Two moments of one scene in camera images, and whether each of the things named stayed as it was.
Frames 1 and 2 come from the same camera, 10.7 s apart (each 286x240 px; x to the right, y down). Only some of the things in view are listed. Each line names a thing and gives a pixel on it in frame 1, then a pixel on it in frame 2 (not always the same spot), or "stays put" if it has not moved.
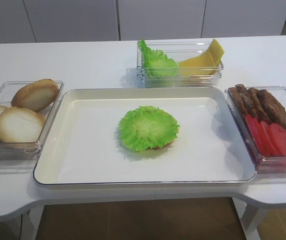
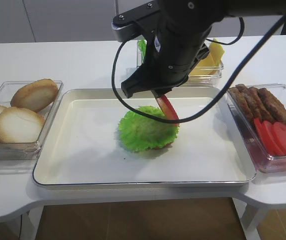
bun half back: [37, 96] stays put
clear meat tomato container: [271, 118] stays put
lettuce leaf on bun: [147, 127] stays put
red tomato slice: [262, 133] -> [167, 108]
